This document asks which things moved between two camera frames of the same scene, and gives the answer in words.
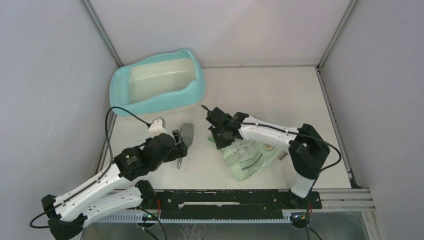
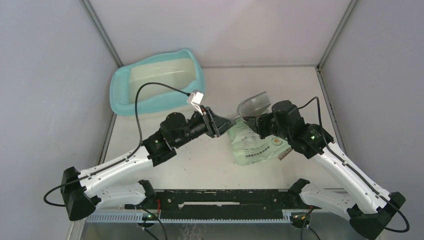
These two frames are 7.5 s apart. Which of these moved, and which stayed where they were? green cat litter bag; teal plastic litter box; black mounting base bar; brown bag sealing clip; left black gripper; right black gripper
Moved: green cat litter bag; right black gripper; left black gripper
Stayed: teal plastic litter box; brown bag sealing clip; black mounting base bar
